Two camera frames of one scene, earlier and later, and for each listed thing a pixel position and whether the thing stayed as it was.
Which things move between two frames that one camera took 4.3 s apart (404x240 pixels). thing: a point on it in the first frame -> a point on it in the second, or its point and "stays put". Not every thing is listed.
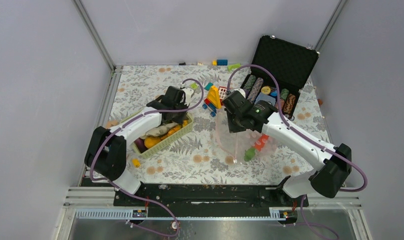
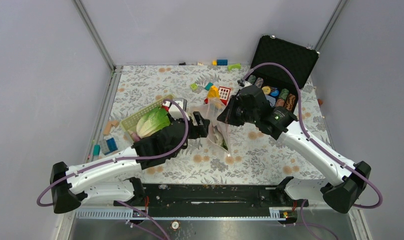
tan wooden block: (110, 123) stays put
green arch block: (230, 67) stays put
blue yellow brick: (220, 62) stays put
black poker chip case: (279, 68) stays put
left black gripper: (180, 119) -> (198, 131)
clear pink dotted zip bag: (242, 146) -> (217, 133)
